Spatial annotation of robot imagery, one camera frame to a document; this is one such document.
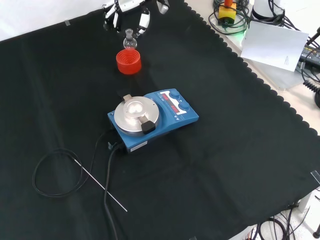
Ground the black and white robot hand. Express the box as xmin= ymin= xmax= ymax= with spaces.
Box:
xmin=102 ymin=0 xmax=170 ymax=35

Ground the thin black probe cable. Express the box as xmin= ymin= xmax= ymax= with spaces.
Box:
xmin=32 ymin=129 xmax=118 ymax=199

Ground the clear glass round-bottom flask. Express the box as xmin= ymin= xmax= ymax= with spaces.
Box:
xmin=122 ymin=28 xmax=138 ymax=50

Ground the thin metal probe rod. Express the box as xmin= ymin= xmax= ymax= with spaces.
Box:
xmin=73 ymin=157 xmax=128 ymax=213

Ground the blue-base heater with steel plate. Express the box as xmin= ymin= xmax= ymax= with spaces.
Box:
xmin=107 ymin=87 xmax=200 ymax=155

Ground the thick black power cable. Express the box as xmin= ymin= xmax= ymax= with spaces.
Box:
xmin=103 ymin=142 xmax=124 ymax=240

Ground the pale white board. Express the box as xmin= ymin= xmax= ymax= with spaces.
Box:
xmin=240 ymin=20 xmax=310 ymax=74

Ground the yellow stop button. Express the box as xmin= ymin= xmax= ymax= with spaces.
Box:
xmin=218 ymin=0 xmax=238 ymax=26

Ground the black bench cloth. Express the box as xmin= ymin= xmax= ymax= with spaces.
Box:
xmin=0 ymin=0 xmax=320 ymax=240

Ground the black power adapter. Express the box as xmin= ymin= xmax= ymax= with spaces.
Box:
xmin=297 ymin=42 xmax=320 ymax=68

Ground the black coiled cable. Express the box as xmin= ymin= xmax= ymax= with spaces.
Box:
xmin=302 ymin=79 xmax=320 ymax=95

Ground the red ribbed flask stand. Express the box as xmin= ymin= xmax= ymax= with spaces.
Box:
xmin=115 ymin=48 xmax=143 ymax=76

